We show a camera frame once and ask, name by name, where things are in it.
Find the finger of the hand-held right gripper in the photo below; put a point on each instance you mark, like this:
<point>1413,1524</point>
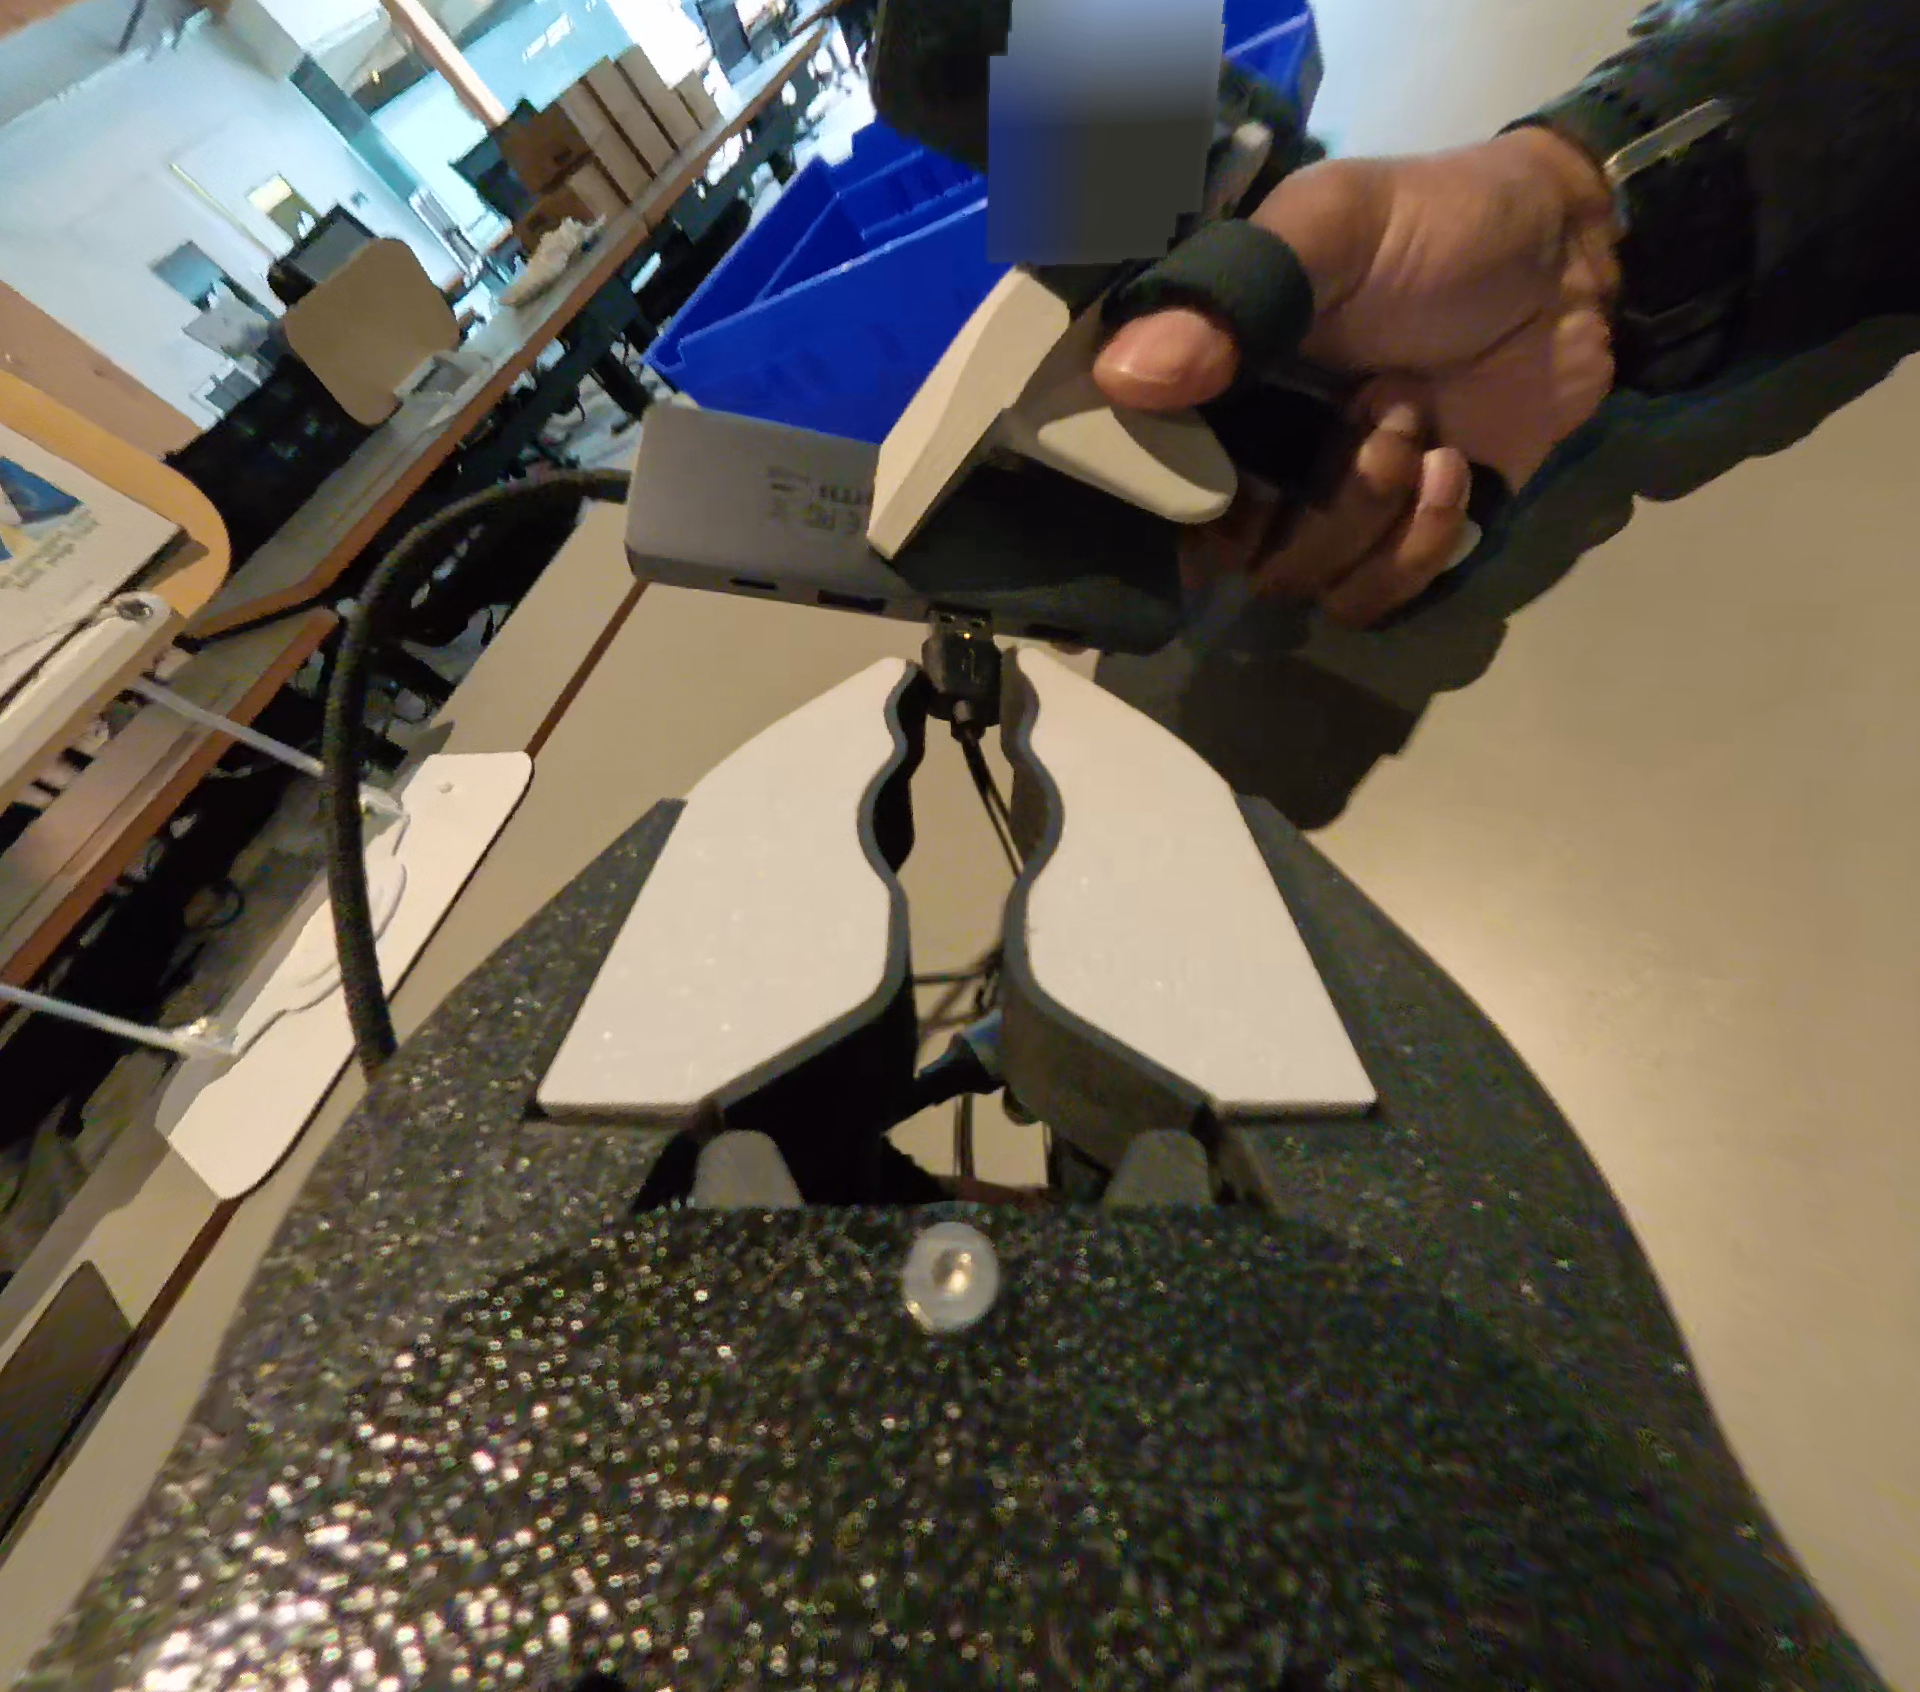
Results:
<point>960,417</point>
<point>1141,470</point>

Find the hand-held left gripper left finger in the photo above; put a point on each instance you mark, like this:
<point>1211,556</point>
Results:
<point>750,956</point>

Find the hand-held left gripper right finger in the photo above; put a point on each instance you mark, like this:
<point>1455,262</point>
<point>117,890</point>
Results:
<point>1185,956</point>

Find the grey usb hub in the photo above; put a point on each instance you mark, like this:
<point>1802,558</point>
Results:
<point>720,507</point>

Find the person's right hand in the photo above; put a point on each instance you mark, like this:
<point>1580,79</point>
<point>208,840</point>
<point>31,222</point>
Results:
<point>1440,283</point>

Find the white flat plate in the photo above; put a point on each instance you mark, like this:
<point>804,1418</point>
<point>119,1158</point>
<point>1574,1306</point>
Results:
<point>450,822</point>

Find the stack of cardboard boxes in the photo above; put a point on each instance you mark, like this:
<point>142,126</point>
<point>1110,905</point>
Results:
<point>600,132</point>

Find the long wooden desk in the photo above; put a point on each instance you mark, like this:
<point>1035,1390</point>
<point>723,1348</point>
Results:
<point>600,296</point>

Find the white crumpled cloth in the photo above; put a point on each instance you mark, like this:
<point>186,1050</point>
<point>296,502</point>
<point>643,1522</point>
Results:
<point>548,260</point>

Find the black wristwatch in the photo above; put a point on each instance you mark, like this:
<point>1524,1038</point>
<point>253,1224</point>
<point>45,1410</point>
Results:
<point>1681,266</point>

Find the black flat pad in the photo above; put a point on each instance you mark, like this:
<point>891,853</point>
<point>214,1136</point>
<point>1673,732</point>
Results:
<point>52,1392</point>

